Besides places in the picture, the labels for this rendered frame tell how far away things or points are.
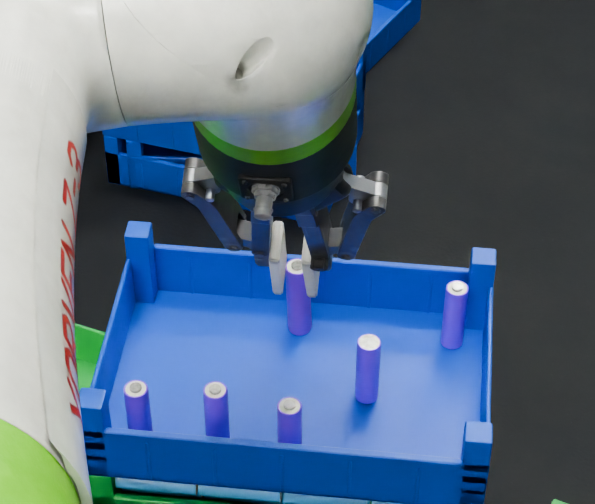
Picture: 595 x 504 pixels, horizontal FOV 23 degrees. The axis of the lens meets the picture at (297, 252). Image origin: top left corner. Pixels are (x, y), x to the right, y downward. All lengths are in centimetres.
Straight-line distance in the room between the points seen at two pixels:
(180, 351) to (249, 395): 7
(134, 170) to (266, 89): 126
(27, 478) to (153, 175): 150
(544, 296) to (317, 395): 71
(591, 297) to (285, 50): 120
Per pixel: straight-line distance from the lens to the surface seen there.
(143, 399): 109
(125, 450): 109
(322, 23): 67
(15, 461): 44
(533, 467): 165
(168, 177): 192
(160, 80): 68
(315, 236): 95
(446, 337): 119
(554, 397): 171
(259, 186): 80
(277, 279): 103
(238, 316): 122
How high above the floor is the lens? 129
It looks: 44 degrees down
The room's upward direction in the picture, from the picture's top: straight up
